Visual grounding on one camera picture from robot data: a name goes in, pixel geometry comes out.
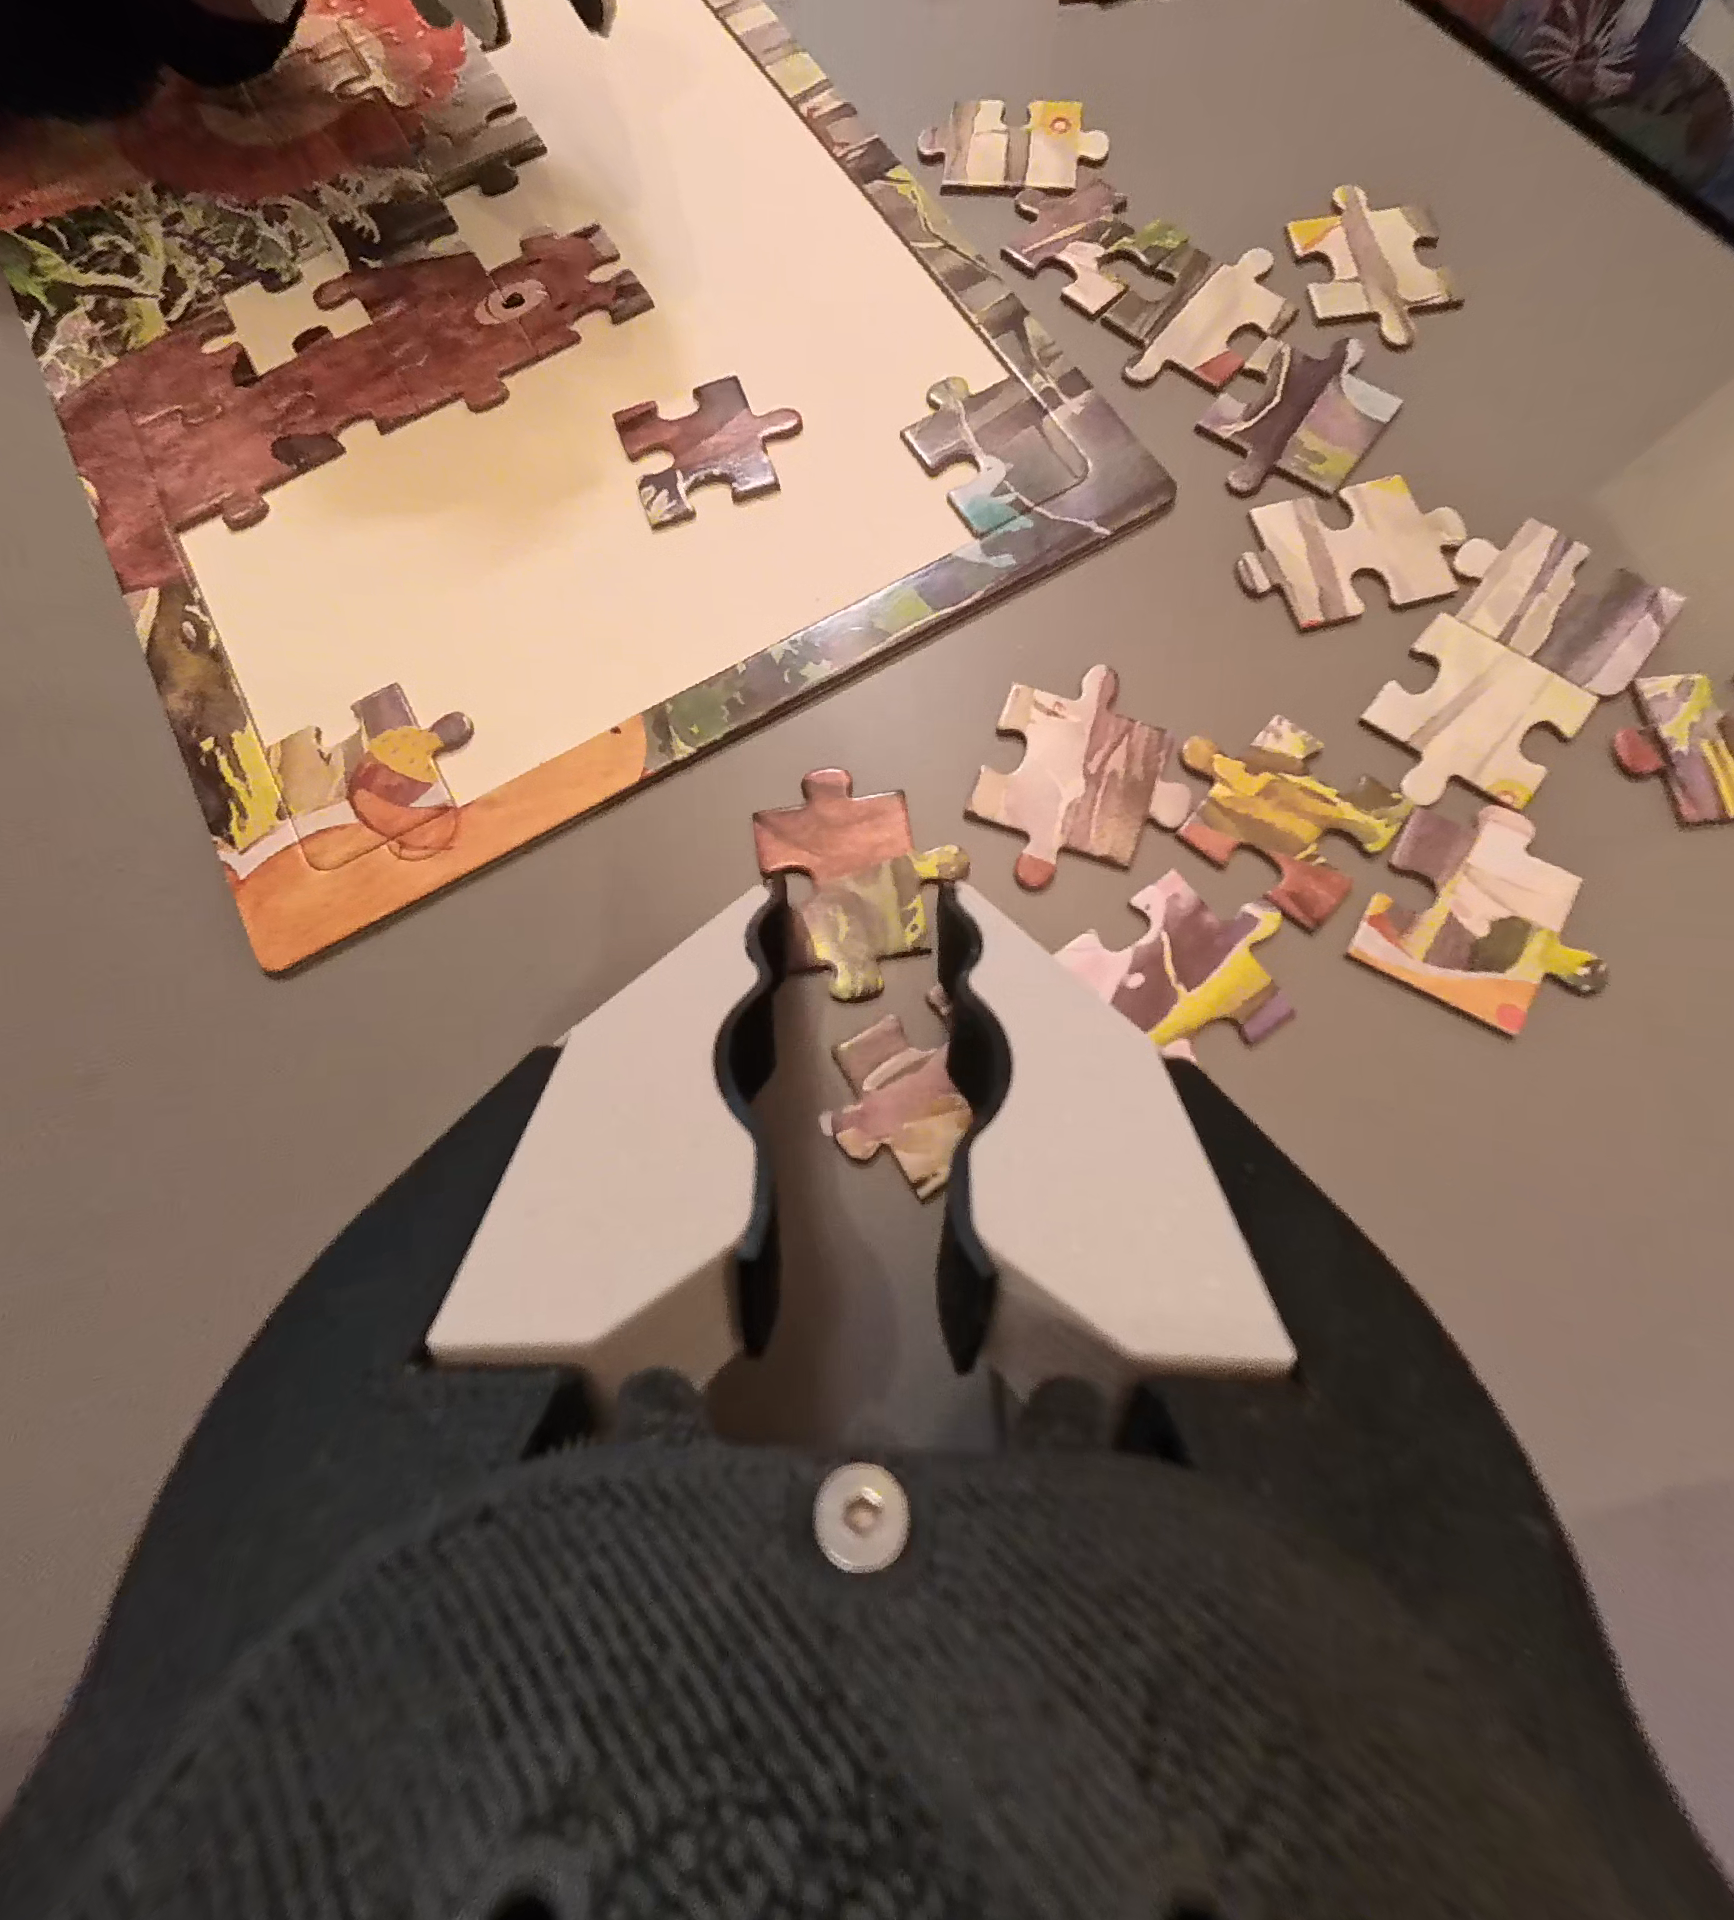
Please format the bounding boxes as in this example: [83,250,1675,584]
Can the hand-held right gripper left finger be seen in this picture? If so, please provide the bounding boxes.
[423,884,790,1392]

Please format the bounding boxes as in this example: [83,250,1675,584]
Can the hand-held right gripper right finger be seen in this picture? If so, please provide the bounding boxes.
[936,881,1304,1385]

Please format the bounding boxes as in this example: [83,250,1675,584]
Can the pile of puzzle pieces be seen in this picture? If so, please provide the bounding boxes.
[822,94,1734,1205]

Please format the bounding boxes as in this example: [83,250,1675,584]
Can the reddish brown puzzle piece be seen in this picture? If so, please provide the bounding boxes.
[749,768,974,1003]

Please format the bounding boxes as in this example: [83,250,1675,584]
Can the dark brown puzzle piece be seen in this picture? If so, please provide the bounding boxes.
[612,372,808,537]

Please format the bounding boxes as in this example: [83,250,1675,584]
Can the orange yellow puzzle piece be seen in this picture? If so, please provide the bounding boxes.
[269,677,479,872]

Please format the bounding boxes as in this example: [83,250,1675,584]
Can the lion jigsaw puzzle board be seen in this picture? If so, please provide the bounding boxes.
[0,0,1182,979]

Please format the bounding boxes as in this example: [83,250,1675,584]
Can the dark teal spot puzzle piece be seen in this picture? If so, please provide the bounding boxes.
[896,372,1097,546]

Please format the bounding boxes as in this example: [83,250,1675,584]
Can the joined brown bear puzzle section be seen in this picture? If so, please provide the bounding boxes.
[55,221,659,546]

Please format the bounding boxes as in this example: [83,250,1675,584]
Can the space print puzzle box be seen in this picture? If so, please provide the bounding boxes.
[1406,0,1734,305]

